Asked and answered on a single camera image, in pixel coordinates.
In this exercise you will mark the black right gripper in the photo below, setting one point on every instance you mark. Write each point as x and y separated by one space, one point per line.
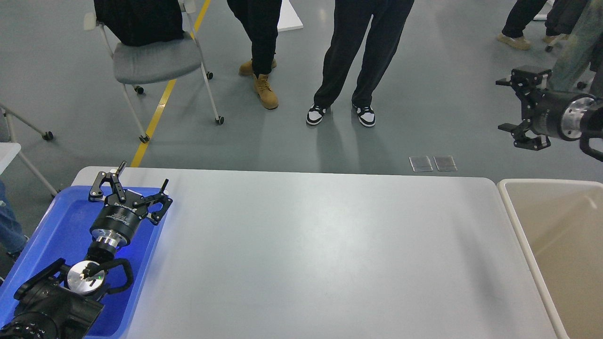
557 114

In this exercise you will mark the grey seat rolling chair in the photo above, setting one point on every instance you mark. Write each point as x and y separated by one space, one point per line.
155 62

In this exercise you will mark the white board on floor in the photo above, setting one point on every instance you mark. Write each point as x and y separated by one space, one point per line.
288 20

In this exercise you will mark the person in background right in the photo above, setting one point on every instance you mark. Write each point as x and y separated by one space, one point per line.
560 20

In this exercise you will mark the person with grey sneaker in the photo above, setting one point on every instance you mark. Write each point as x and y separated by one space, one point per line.
12 236

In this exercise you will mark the beige plastic bin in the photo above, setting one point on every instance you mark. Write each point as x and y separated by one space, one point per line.
559 225

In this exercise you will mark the person in grey-green trousers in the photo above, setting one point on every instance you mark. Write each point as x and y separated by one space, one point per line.
584 48

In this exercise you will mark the grey floor plate left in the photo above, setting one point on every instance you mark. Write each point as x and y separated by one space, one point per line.
421 163

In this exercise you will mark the grey floor plate right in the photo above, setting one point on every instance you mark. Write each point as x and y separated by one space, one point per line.
445 163

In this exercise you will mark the person with tan boots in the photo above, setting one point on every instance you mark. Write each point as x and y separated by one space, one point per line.
259 19

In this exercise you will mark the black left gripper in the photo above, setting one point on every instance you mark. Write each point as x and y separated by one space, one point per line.
118 217

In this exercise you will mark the grey floor plate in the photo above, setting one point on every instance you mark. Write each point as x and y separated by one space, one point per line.
421 163
445 163

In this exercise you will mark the blue plastic tray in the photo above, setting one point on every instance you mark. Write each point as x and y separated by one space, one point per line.
64 233

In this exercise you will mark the black jacket on chair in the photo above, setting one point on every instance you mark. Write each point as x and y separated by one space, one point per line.
141 22

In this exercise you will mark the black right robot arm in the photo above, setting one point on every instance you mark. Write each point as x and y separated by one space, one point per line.
595 130

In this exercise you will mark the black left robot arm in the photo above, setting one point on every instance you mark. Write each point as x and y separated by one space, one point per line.
81 274

